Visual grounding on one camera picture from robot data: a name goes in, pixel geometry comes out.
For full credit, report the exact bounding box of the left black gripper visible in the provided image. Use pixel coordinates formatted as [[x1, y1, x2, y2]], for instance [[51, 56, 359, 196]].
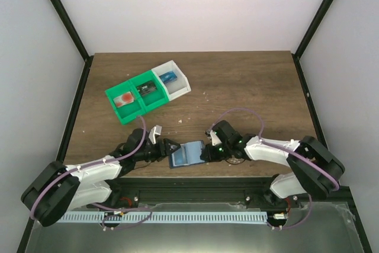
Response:
[[135, 139, 181, 163]]

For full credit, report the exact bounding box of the blue leather card holder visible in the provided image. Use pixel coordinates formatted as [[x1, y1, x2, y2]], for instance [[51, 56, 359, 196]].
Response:
[[169, 140, 205, 169]]

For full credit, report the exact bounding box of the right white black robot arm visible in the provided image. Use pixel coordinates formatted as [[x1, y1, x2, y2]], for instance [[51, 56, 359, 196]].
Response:
[[200, 120, 345, 207]]

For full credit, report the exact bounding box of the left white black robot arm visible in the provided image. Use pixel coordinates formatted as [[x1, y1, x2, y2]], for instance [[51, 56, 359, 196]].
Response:
[[21, 129, 181, 227]]

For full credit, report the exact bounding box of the black credit card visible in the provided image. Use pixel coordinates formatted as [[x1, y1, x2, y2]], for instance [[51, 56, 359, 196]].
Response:
[[136, 81, 157, 97]]

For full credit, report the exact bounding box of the white red credit card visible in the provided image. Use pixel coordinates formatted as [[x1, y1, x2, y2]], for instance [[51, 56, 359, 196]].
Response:
[[113, 91, 134, 108]]

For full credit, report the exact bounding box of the blue credit card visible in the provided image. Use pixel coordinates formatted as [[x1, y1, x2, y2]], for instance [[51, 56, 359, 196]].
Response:
[[159, 71, 178, 85]]

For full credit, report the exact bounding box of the middle green bin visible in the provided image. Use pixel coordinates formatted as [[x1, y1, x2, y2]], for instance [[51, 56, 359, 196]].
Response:
[[130, 70, 169, 113]]

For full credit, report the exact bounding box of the green bin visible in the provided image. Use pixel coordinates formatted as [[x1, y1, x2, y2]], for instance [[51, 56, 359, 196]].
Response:
[[105, 81, 145, 125], [130, 70, 169, 113]]

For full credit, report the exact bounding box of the left green bin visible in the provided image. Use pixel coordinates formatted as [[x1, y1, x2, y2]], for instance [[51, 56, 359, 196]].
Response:
[[105, 81, 145, 125]]

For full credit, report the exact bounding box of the white bin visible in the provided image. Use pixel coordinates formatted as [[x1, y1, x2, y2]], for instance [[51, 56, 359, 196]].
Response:
[[152, 60, 191, 101]]

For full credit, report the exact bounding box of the grey metal sheet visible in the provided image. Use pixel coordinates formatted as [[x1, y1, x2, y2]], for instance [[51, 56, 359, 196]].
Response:
[[25, 203, 364, 252]]

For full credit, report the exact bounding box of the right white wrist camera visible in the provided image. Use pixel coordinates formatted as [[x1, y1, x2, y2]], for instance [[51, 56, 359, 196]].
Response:
[[205, 130, 222, 146]]

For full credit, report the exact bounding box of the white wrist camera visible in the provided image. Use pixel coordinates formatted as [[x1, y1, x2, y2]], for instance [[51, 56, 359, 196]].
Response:
[[149, 125, 162, 145], [205, 130, 222, 146]]

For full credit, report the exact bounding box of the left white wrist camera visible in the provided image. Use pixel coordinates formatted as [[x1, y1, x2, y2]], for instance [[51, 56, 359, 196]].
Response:
[[149, 125, 162, 145]]

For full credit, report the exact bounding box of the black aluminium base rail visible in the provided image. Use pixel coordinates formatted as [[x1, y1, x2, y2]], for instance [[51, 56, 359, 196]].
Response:
[[38, 177, 352, 211]]

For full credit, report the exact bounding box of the light blue slotted cable duct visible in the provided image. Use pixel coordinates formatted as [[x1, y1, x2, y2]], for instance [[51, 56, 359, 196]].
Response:
[[58, 211, 267, 225]]

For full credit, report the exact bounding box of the right black side rail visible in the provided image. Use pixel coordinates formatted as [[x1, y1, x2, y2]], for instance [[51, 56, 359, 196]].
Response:
[[291, 53, 340, 187]]

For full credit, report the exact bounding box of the black side rail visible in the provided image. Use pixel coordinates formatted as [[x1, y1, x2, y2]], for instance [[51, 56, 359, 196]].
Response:
[[291, 53, 340, 187], [48, 55, 94, 167]]

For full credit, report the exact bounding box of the left black side rail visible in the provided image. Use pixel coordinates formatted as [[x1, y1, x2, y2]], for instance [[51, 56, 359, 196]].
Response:
[[48, 55, 94, 167]]

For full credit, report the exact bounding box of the left black frame post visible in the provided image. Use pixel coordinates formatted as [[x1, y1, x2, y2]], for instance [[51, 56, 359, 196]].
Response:
[[50, 0, 90, 62]]

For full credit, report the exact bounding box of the black frame post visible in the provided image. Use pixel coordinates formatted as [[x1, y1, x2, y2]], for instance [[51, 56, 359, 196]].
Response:
[[50, 0, 90, 62], [294, 0, 334, 59]]

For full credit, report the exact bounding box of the right black frame post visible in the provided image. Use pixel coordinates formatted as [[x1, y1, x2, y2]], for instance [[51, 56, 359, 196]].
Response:
[[294, 0, 334, 59]]

